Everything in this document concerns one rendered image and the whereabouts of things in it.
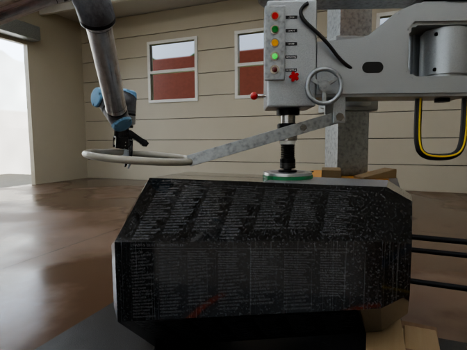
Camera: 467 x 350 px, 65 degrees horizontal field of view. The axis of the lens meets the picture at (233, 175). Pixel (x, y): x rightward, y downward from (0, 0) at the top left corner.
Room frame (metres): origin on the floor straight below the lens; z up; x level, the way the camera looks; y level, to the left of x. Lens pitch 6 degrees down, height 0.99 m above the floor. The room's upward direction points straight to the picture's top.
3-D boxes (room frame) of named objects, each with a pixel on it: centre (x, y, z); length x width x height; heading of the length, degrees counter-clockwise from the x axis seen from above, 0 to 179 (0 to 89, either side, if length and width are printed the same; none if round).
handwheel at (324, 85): (1.48, -0.36, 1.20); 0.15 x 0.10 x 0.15; 89
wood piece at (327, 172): (1.99, -0.54, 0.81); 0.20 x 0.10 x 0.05; 165
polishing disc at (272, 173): (1.60, -0.24, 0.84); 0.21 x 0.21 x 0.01
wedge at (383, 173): (1.98, -0.77, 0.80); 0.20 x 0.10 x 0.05; 105
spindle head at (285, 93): (1.60, -0.32, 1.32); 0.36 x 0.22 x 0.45; 89
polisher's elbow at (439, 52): (1.59, -0.90, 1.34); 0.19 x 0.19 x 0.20
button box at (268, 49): (1.49, -0.17, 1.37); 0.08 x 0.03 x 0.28; 89
